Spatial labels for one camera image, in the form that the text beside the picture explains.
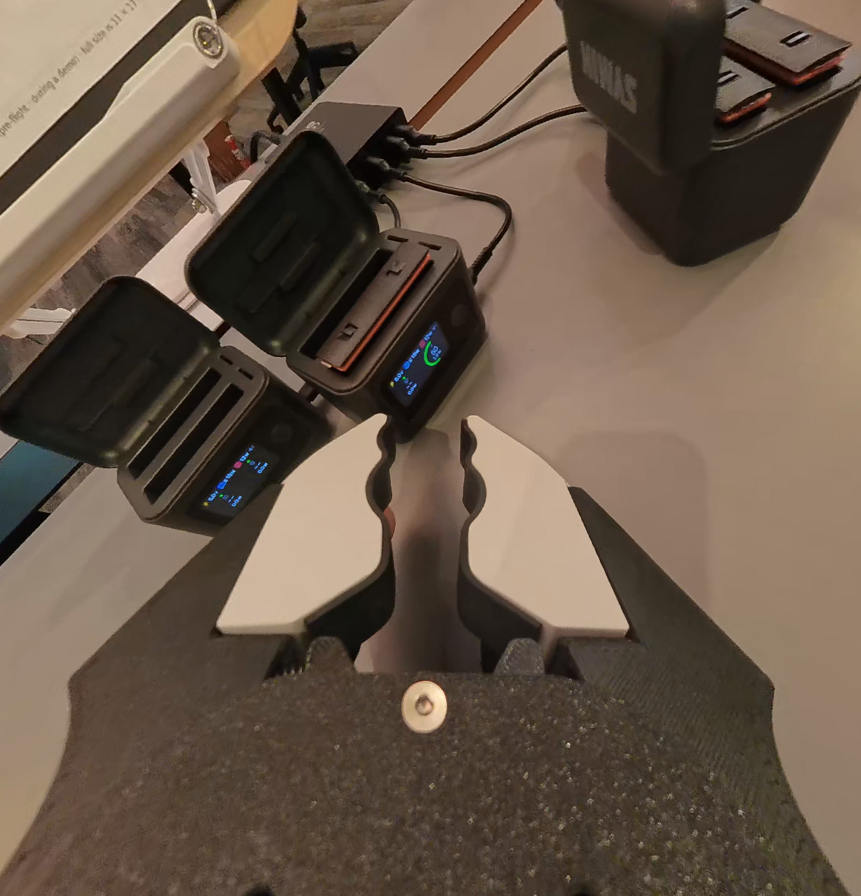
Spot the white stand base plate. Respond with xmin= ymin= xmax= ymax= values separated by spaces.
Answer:
xmin=11 ymin=181 xmax=253 ymax=337

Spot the dark blue pad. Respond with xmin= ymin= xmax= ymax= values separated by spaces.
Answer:
xmin=0 ymin=440 xmax=83 ymax=583

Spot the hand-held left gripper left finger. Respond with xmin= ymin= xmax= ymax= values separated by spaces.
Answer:
xmin=215 ymin=413 xmax=395 ymax=652

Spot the black charging cable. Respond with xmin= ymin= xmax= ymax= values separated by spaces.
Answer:
xmin=357 ymin=160 xmax=513 ymax=281
xmin=354 ymin=181 xmax=403 ymax=232
xmin=396 ymin=43 xmax=570 ymax=141
xmin=396 ymin=104 xmax=587 ymax=158

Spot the black charging hub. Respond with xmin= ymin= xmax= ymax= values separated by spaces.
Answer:
xmin=287 ymin=100 xmax=412 ymax=200

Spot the black chair base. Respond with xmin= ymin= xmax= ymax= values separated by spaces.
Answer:
xmin=259 ymin=10 xmax=365 ymax=123

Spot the instruction sheet on wooden stand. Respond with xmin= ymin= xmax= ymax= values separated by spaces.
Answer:
xmin=0 ymin=0 xmax=300 ymax=347

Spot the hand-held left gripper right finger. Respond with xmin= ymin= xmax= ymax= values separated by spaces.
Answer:
xmin=457 ymin=414 xmax=632 ymax=655

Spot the black battery charging case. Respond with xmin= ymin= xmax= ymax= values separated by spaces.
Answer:
xmin=186 ymin=129 xmax=487 ymax=443
xmin=0 ymin=275 xmax=335 ymax=539
xmin=562 ymin=0 xmax=861 ymax=268

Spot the white paper poster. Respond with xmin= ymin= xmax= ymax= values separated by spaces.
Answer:
xmin=0 ymin=0 xmax=215 ymax=190

